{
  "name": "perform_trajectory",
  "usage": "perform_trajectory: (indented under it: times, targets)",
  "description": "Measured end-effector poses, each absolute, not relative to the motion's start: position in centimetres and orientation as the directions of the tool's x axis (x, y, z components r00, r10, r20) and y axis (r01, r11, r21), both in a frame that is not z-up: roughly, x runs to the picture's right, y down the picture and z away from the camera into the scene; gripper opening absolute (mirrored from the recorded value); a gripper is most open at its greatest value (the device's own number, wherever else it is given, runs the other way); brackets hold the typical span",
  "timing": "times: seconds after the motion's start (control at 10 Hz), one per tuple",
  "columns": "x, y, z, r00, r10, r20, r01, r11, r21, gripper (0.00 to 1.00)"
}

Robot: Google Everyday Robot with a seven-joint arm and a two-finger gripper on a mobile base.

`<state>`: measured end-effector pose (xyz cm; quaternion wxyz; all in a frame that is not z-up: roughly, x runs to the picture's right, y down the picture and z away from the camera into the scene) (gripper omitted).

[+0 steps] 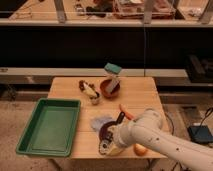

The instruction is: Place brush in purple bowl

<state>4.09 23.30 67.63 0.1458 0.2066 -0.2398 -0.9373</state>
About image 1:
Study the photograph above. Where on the wooden table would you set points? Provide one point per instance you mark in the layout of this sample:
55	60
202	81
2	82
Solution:
135	95

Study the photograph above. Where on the brown bowl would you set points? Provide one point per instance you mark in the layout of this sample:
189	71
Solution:
104	88

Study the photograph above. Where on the grey folded cloth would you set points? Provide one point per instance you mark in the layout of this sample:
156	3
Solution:
97	122

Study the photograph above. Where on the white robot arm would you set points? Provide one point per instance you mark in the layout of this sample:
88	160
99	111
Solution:
146	130

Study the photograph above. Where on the brown white toy figure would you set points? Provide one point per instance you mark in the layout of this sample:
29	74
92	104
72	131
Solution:
89	90

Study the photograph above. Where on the black power adapter box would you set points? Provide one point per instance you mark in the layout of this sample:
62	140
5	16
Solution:
200	134

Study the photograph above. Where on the orange fruit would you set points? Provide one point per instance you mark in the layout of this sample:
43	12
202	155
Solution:
139	149

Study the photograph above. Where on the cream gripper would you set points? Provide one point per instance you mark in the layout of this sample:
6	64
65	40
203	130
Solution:
115	140

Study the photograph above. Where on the purple bowl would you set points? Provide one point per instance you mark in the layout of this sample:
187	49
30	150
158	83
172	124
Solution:
104	130

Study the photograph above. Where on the teal topped sponge block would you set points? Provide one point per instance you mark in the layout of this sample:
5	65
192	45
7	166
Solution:
113	72

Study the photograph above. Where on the orange carrot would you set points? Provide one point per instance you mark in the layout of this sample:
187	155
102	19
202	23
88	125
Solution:
126	111

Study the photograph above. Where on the green plastic tray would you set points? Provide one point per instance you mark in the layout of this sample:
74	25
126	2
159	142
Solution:
51	128

